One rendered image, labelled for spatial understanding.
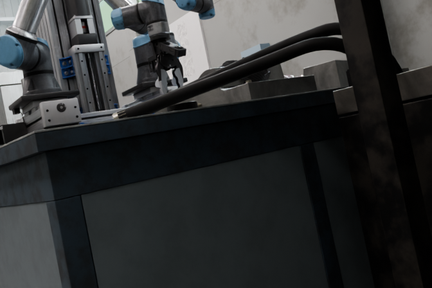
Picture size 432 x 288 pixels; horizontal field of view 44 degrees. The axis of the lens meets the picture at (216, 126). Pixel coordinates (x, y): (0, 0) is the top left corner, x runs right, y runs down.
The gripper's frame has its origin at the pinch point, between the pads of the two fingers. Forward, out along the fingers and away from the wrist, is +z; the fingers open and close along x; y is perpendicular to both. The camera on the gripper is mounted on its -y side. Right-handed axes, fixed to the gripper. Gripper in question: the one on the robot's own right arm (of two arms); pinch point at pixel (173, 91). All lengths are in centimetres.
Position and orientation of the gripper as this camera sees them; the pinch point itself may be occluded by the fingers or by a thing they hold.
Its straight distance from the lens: 187.1
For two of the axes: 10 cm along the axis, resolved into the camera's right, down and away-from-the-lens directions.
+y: -5.8, 1.5, 8.0
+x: -7.9, 1.3, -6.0
